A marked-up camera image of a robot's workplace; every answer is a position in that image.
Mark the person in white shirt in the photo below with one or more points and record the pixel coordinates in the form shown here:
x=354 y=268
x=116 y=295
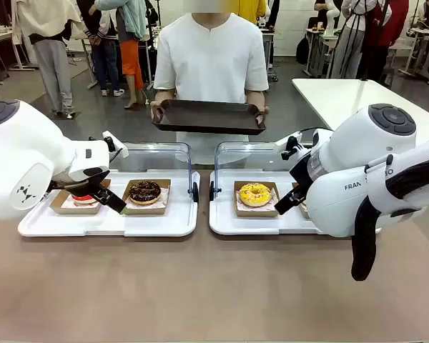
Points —
x=211 y=60

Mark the dark brown serving tray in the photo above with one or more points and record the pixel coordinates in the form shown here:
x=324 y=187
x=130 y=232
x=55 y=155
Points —
x=207 y=118

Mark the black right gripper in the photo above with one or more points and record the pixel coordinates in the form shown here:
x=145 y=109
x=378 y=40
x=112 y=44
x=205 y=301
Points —
x=304 y=171

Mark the red glazed donut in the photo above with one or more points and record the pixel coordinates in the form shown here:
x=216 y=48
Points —
x=82 y=200

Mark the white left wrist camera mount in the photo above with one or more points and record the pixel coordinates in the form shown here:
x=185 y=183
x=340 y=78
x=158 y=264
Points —
x=116 y=144

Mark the large white table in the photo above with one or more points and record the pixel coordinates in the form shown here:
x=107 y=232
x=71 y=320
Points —
x=336 y=96

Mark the bystander in black apron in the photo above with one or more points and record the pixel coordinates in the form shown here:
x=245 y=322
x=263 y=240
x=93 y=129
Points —
x=346 y=46

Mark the white desk with grey legs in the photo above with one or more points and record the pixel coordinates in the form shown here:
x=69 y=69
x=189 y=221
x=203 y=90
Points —
x=0 y=37

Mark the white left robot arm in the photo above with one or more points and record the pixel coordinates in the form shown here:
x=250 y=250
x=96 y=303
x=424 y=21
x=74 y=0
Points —
x=21 y=150

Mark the bystander in beige top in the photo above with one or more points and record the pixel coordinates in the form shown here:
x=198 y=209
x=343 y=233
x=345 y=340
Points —
x=53 y=71

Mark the bystander in orange skirt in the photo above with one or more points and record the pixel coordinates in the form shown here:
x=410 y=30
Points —
x=130 y=57

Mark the yellow glazed donut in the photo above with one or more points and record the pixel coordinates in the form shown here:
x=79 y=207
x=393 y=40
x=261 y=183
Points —
x=255 y=194

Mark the person's left forearm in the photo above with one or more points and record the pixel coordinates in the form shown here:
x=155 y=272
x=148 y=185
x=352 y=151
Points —
x=256 y=98

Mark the bystander in red top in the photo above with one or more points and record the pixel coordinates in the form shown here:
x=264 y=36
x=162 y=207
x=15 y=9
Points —
x=397 y=21

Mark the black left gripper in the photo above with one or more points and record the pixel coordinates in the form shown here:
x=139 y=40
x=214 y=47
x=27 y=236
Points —
x=96 y=176

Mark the bystander in dark jacket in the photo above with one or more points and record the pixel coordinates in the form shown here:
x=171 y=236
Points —
x=105 y=60

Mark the person's right hand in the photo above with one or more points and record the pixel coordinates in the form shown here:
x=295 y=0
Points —
x=157 y=109

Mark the person's left hand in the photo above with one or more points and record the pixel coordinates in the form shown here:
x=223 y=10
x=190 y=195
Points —
x=262 y=114

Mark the person's right forearm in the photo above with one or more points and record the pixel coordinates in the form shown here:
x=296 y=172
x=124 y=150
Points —
x=164 y=96

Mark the chocolate donut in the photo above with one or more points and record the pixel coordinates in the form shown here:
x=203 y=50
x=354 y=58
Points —
x=144 y=191

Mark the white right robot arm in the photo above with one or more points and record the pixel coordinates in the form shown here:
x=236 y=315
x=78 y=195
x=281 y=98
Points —
x=343 y=200

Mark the black bag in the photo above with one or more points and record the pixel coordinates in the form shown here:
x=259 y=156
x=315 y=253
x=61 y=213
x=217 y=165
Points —
x=302 y=50

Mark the clear hinged lid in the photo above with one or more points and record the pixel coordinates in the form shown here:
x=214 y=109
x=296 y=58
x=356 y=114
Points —
x=221 y=150
x=186 y=153

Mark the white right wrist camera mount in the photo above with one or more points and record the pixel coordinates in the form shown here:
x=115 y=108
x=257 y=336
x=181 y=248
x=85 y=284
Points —
x=289 y=143

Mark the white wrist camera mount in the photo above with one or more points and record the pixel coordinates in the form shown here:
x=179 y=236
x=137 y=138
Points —
x=289 y=143
x=116 y=144

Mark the white display tray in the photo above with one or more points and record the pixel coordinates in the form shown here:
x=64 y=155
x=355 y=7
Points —
x=225 y=221
x=146 y=223

